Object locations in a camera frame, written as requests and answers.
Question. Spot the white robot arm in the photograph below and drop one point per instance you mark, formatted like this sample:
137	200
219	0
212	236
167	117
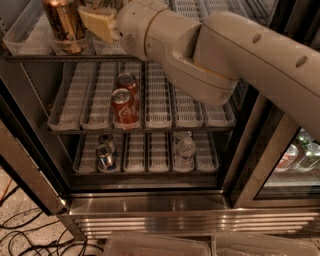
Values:
206	60

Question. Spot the rear blue silver can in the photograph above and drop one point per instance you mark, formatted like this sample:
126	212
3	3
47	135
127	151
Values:
108	139

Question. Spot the left fridge door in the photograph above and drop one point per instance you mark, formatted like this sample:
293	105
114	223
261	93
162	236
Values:
30	155

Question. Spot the middle wire shelf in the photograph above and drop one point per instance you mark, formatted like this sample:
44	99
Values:
140	130

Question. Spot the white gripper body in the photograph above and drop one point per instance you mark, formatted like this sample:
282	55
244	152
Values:
132	25

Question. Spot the rear red cola can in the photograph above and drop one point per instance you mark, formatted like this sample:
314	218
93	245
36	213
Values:
128	81

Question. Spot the right glass fridge door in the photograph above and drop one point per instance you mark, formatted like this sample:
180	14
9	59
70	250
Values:
259	184

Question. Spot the right clear plastic bin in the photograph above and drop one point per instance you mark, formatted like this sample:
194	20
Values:
246	244

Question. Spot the bottom wire shelf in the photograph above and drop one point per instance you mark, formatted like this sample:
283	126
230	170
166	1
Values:
148	173

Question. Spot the white 7up can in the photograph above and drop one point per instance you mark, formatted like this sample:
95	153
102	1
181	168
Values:
116	4

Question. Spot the clear water bottle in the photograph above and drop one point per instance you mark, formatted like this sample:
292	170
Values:
184	157

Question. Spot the left clear plastic bin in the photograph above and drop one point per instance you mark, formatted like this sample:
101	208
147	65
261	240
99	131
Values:
138	244

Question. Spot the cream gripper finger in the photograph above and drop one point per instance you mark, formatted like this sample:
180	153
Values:
102	22

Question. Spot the blue silver can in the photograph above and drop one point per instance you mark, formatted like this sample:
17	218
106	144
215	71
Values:
105	157
108	139

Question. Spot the clear plastic bin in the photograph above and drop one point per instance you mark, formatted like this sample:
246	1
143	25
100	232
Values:
138	244
246	244

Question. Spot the gold drink can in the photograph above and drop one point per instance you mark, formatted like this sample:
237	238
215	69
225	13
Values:
68	29

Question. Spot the red cola can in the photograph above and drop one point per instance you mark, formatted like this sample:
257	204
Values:
128	81
124	106

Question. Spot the front blue silver can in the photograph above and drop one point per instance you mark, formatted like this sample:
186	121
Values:
105	157

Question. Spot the wire shelf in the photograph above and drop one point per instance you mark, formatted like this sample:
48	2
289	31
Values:
68	58
148	173
140	130

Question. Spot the green bottle behind glass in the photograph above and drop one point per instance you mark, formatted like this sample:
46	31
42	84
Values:
310	150

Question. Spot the red can behind glass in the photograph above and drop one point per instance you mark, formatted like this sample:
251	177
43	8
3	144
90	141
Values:
287	159

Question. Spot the front red cola can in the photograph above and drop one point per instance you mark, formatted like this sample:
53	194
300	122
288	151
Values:
124	106

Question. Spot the top wire shelf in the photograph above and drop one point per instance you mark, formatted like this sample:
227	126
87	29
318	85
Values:
68	58

